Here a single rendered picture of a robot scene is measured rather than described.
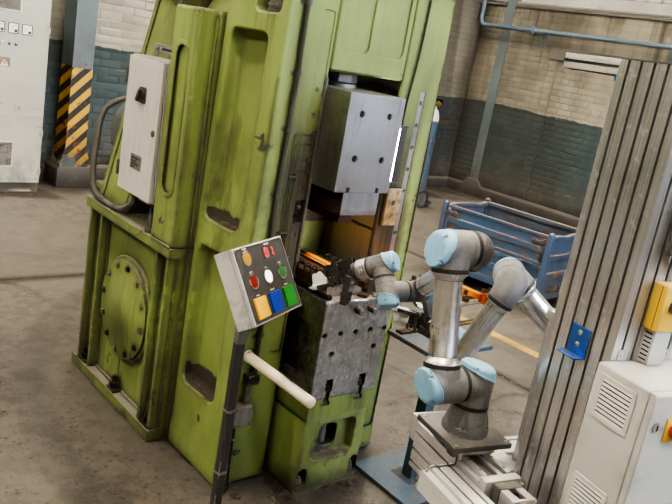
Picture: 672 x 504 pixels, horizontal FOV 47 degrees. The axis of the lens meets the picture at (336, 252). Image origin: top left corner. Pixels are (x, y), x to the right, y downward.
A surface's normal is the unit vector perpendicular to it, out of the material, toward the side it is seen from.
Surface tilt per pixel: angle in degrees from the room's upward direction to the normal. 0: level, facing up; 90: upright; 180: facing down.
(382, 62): 90
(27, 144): 90
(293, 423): 89
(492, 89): 90
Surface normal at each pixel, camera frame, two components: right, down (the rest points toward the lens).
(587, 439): -0.89, -0.04
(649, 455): 0.42, 0.30
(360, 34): 0.63, 0.30
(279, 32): -0.76, 0.02
